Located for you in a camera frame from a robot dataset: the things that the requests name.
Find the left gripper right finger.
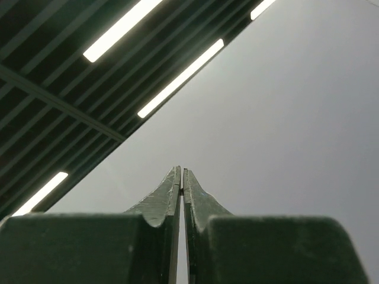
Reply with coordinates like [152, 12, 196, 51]
[183, 169, 369, 283]

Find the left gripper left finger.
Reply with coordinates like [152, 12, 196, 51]
[1, 166, 181, 284]

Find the ceiling light strip near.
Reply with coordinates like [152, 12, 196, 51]
[11, 172, 69, 217]

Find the ceiling light strip middle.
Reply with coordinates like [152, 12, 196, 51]
[137, 38, 224, 118]

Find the ceiling light strip corner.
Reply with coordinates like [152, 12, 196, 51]
[250, 0, 276, 21]

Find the ceiling light strip far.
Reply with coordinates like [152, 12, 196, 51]
[83, 0, 162, 63]

